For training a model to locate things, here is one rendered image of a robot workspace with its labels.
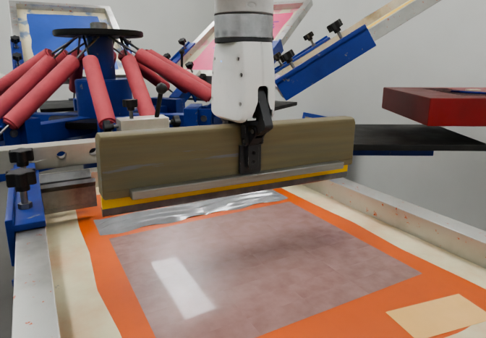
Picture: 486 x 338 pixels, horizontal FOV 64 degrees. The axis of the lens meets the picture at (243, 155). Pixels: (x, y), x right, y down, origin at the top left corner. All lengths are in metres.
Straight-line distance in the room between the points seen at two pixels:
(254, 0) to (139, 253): 0.37
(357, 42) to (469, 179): 1.65
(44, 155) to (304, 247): 0.60
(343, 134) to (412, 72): 2.28
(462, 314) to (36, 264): 0.49
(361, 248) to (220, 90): 0.31
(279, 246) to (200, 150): 0.20
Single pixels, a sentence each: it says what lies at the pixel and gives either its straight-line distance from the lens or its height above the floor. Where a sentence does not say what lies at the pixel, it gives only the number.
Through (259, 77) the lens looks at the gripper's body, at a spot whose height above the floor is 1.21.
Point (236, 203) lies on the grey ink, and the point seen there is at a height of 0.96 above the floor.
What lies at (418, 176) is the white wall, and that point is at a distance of 2.91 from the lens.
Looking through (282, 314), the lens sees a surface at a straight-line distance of 0.46.
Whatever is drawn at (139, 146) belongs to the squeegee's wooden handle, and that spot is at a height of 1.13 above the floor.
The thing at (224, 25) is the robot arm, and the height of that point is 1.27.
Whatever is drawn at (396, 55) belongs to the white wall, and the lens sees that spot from 2.97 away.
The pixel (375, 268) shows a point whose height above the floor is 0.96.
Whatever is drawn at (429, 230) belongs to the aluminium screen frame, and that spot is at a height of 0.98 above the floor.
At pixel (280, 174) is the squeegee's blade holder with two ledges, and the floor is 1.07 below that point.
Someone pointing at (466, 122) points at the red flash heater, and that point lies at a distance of 1.44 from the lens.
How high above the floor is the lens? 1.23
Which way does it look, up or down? 14 degrees down
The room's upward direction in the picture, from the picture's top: straight up
